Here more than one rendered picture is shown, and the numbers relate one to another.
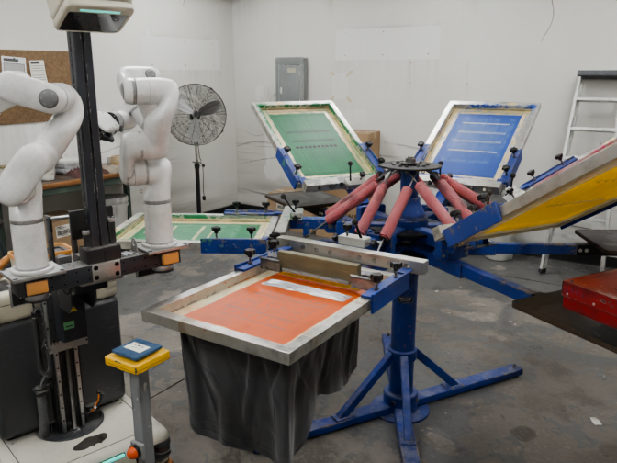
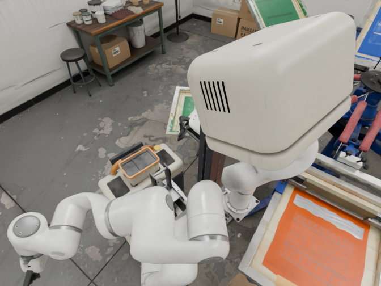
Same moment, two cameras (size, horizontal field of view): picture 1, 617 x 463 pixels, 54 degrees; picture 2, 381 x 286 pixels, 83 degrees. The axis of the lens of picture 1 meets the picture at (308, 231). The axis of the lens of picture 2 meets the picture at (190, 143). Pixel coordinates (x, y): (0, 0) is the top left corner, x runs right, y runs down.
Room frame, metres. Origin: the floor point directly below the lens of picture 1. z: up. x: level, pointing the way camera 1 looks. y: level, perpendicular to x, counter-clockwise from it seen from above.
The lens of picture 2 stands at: (1.60, 0.75, 2.13)
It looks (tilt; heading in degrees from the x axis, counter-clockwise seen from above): 49 degrees down; 2
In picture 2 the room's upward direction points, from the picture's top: straight up
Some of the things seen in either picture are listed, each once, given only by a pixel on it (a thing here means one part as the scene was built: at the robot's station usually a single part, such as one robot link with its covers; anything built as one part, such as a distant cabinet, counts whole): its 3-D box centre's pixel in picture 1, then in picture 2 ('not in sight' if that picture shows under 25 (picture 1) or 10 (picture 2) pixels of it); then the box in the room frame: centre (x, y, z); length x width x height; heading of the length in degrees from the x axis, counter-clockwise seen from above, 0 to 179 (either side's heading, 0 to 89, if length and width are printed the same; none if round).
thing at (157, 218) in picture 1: (156, 222); (238, 191); (2.10, 0.54, 1.21); 0.16 x 0.13 x 0.15; 42
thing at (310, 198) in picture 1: (339, 217); not in sight; (3.48, -0.18, 0.91); 1.34 x 0.40 x 0.08; 27
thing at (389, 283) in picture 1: (386, 290); not in sight; (2.05, -0.28, 0.98); 0.30 x 0.05 x 0.07; 147
